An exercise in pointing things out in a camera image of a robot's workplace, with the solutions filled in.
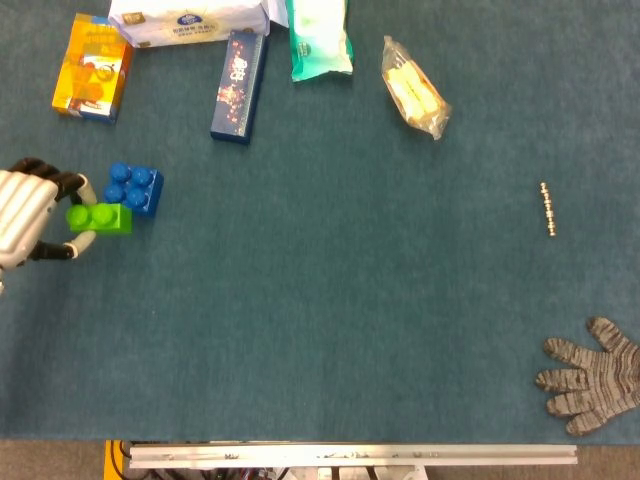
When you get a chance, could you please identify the grey knit work glove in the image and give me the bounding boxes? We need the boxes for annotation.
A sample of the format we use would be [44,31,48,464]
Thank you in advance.
[534,316,640,438]

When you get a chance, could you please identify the teal felt table cover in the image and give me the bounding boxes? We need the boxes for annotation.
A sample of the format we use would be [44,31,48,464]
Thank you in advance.
[0,0,640,446]

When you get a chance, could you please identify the small metal bolt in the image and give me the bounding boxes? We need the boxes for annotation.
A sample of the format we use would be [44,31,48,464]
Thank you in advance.
[538,181,558,237]

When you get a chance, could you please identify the aluminium profile rail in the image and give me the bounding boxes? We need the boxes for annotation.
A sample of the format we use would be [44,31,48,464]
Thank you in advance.
[128,443,579,470]

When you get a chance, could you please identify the blue four-stud building block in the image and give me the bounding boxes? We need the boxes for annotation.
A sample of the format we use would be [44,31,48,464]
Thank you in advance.
[103,161,165,219]

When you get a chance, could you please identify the orange yellow cardboard box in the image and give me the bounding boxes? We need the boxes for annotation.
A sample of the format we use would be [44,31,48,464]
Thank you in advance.
[51,12,135,125]

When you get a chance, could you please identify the green wet wipes pack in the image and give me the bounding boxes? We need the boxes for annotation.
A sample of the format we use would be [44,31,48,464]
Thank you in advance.
[288,0,355,83]

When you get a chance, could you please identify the green two-stud building block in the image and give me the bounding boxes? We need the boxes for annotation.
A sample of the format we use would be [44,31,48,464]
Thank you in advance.
[65,202,134,236]

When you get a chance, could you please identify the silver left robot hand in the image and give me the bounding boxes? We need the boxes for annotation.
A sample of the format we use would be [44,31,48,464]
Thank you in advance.
[0,157,99,271]

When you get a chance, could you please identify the dark blue long box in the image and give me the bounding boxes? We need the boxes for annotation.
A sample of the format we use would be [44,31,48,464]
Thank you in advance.
[209,29,269,146]

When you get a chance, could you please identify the clear bag of bread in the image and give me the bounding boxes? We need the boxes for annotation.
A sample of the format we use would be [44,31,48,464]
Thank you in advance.
[381,34,453,142]

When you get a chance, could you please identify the white tissue pack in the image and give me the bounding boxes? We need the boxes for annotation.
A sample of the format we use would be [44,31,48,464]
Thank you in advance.
[107,0,271,49]

